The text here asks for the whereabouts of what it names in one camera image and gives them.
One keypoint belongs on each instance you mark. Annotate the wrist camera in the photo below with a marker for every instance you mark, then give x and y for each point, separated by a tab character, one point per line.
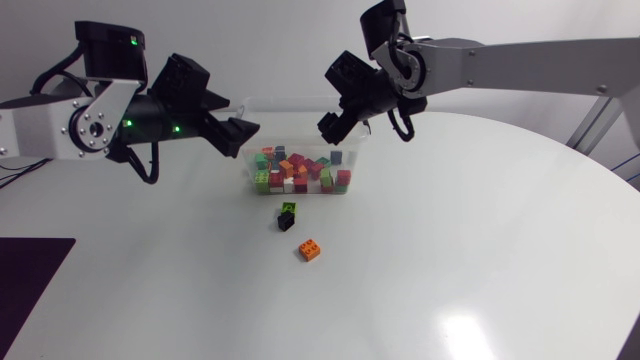
350	72
177	77

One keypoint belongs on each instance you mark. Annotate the dark red toy brick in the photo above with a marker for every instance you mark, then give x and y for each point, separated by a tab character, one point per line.
296	160

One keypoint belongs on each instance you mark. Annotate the clear plastic container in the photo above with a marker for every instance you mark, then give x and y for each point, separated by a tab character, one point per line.
300	120

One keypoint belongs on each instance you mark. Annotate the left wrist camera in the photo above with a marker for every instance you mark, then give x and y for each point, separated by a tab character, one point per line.
177	77

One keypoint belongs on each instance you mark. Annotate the white toy brick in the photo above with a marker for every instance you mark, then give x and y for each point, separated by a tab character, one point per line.
288	186

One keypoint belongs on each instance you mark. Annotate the dark green toy brick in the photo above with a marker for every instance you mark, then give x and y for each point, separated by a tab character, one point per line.
261	161
341	189
322	161

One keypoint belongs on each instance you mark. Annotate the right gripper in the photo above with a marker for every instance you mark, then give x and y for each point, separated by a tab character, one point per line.
375	100

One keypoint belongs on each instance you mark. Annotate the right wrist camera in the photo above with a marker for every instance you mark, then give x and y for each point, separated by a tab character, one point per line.
350	72

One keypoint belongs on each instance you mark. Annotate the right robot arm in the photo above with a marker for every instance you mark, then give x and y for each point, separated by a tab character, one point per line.
525	65

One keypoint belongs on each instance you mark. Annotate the black toy brick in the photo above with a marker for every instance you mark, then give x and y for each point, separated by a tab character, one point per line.
286	221

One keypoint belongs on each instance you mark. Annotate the dark blue toy brick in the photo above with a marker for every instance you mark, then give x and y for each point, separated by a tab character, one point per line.
336	157

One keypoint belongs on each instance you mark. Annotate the pile of toy bricks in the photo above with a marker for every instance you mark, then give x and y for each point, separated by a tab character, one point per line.
327	189

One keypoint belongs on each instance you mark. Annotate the dark mat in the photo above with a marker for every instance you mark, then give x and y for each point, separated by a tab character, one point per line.
25	275

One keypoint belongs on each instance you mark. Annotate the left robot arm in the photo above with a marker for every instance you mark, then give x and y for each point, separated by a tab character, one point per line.
40	125

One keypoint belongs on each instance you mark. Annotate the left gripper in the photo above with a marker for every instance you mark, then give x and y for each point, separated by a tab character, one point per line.
192	120

